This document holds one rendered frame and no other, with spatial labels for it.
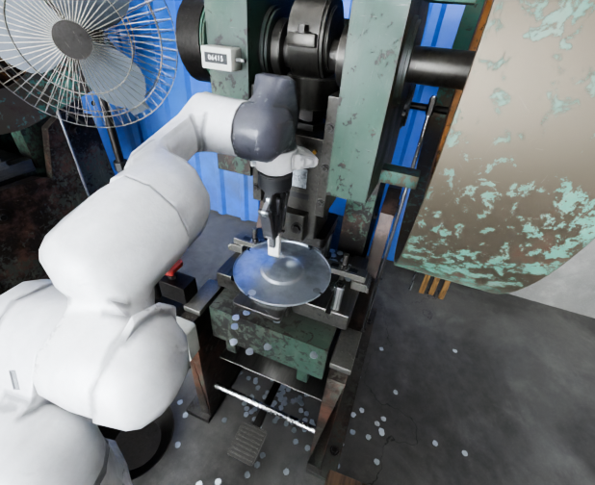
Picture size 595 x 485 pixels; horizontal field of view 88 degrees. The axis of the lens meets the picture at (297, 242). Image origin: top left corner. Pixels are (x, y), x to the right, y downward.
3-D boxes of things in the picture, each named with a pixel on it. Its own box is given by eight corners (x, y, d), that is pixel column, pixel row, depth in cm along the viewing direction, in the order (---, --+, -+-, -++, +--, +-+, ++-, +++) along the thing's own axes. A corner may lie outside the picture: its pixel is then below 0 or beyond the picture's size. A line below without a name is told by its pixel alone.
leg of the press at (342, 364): (332, 485, 115) (394, 330, 62) (303, 471, 118) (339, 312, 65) (375, 312, 185) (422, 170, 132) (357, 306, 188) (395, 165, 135)
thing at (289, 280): (212, 271, 90) (212, 269, 89) (278, 231, 109) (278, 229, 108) (288, 325, 76) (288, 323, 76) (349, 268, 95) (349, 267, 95)
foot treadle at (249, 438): (251, 472, 107) (251, 467, 104) (226, 459, 110) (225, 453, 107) (309, 341, 152) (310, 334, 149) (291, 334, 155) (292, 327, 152)
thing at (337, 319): (346, 331, 93) (349, 318, 89) (217, 285, 104) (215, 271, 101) (366, 270, 116) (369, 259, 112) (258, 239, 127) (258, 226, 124)
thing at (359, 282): (367, 293, 98) (375, 268, 91) (317, 277, 102) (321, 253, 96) (371, 281, 102) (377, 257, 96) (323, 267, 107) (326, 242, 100)
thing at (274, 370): (323, 402, 109) (324, 401, 109) (219, 357, 120) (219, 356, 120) (351, 318, 141) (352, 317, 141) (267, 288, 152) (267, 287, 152)
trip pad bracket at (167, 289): (192, 329, 104) (183, 287, 93) (168, 319, 107) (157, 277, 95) (202, 317, 109) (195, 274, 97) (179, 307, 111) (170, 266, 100)
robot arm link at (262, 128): (219, 165, 54) (271, 177, 51) (210, 81, 46) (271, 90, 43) (265, 135, 68) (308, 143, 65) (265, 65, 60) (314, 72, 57)
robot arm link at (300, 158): (245, 147, 61) (246, 173, 64) (305, 160, 58) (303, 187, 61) (272, 130, 70) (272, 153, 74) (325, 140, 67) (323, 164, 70)
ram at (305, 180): (309, 248, 84) (322, 139, 66) (259, 234, 88) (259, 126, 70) (327, 218, 97) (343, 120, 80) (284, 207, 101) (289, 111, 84)
